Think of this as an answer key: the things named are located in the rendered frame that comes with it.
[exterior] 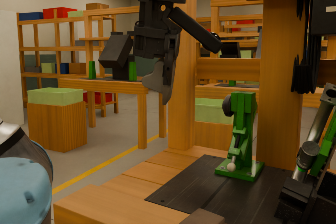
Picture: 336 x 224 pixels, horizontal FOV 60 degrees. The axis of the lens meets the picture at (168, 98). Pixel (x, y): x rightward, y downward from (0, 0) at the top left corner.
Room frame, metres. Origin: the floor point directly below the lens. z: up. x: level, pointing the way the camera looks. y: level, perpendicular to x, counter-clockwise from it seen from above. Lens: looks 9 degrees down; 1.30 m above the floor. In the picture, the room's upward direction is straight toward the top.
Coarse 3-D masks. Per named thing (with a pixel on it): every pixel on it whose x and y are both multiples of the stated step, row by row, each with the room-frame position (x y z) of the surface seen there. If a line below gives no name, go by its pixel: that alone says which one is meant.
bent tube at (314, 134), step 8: (328, 88) 0.70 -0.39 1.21; (328, 96) 0.68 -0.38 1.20; (320, 104) 0.73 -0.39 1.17; (328, 104) 0.70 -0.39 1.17; (320, 112) 0.74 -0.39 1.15; (328, 112) 0.72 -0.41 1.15; (320, 120) 0.74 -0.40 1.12; (312, 128) 0.76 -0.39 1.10; (320, 128) 0.75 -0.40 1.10; (312, 136) 0.75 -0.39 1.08; (320, 136) 0.75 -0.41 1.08; (296, 168) 0.70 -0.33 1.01; (296, 176) 0.68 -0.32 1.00; (304, 176) 0.68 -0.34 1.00
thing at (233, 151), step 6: (234, 126) 0.94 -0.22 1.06; (246, 126) 0.94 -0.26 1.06; (234, 132) 0.92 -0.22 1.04; (240, 132) 0.92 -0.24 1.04; (246, 132) 0.92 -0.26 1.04; (234, 138) 0.94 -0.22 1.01; (246, 138) 0.93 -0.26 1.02; (234, 144) 0.93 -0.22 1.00; (246, 144) 0.91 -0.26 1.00; (228, 150) 0.89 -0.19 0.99; (234, 150) 0.88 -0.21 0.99; (240, 150) 0.88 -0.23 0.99; (246, 150) 0.91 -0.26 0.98; (228, 156) 0.90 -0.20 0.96; (240, 156) 0.88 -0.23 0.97
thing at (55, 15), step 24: (24, 24) 6.66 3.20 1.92; (72, 24) 6.69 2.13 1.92; (24, 48) 6.69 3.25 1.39; (48, 48) 6.35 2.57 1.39; (72, 48) 6.05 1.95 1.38; (96, 48) 5.77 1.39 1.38; (24, 72) 6.79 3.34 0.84; (48, 72) 6.49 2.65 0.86; (72, 72) 6.21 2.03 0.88; (24, 96) 6.80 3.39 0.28; (96, 96) 5.89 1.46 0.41
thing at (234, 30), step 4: (220, 28) 10.32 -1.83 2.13; (232, 28) 10.11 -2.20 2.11; (236, 28) 10.04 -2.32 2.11; (240, 28) 10.36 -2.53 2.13; (220, 32) 10.21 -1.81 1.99; (228, 32) 10.09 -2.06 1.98; (232, 32) 10.03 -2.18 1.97; (236, 32) 9.97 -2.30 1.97; (240, 32) 9.91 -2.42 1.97; (248, 32) 9.79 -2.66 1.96; (252, 32) 9.73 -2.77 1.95; (256, 32) 9.68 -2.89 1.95; (220, 52) 10.27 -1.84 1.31; (200, 56) 10.99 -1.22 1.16; (200, 80) 10.64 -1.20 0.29; (220, 80) 10.29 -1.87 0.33
